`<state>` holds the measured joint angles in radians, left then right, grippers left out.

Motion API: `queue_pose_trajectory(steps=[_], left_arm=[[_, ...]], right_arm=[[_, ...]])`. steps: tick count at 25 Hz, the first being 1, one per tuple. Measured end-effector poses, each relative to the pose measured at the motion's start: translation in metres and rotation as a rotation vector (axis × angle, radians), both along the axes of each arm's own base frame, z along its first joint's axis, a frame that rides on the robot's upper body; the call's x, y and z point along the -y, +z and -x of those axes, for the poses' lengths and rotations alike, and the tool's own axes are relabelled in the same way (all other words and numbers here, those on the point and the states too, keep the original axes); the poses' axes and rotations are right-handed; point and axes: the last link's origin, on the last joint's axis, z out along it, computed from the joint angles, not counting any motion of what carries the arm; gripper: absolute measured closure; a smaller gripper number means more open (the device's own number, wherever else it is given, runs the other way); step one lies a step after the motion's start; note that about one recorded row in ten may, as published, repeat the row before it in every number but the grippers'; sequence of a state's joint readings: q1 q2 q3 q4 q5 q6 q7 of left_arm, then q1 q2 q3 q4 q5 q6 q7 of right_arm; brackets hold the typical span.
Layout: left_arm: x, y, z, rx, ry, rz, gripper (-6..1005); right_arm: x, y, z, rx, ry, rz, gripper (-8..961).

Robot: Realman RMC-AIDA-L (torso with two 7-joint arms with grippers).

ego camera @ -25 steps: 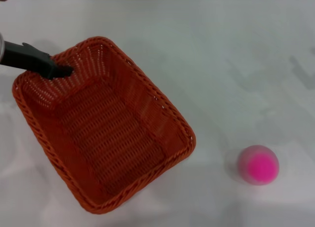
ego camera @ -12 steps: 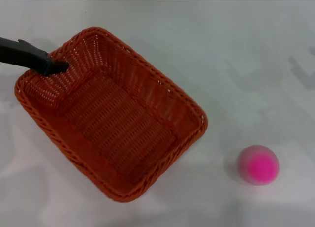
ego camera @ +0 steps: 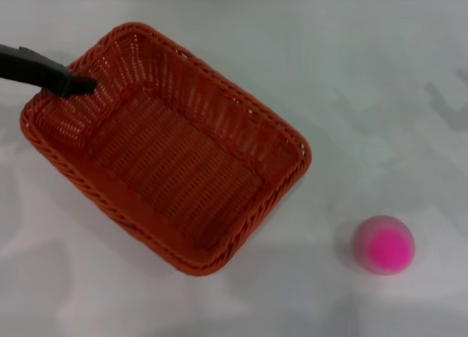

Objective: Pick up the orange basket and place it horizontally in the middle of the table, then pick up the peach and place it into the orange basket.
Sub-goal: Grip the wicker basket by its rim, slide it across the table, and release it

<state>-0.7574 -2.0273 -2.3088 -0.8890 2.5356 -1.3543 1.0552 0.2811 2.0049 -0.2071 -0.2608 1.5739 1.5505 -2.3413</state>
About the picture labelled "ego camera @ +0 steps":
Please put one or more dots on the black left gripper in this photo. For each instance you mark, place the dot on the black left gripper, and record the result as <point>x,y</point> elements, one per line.
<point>33,68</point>

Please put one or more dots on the orange woven rectangular basket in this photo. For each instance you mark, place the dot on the orange woven rectangular basket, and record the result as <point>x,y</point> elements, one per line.
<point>175,169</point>

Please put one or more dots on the pink fuzzy ball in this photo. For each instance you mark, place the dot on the pink fuzzy ball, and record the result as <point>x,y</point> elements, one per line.
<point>387,247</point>

